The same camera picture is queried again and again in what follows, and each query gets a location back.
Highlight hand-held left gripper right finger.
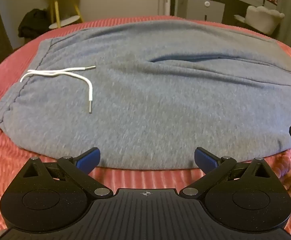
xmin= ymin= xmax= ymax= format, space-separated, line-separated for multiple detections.
xmin=182 ymin=147 xmax=274 ymax=199

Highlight grey cabinet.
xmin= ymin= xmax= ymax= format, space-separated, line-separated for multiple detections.
xmin=174 ymin=0 xmax=226 ymax=23

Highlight white drawstring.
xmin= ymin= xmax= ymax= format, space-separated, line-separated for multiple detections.
xmin=20 ymin=65 xmax=96 ymax=114

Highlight yellow-legged round side table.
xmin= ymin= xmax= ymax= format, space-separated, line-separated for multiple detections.
xmin=39 ymin=0 xmax=84 ymax=29

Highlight blue-grey sweat pants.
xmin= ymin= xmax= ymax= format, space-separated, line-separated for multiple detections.
xmin=0 ymin=19 xmax=291 ymax=170

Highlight white shell-back chair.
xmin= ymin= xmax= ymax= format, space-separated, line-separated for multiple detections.
xmin=234 ymin=5 xmax=285 ymax=36

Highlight black cloth heap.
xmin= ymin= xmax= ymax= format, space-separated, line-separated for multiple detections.
xmin=18 ymin=8 xmax=51 ymax=40

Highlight pink ribbed blanket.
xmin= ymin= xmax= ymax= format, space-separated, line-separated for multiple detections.
xmin=0 ymin=15 xmax=291 ymax=233

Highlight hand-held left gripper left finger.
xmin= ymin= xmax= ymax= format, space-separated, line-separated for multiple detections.
xmin=20 ymin=147 xmax=113 ymax=199

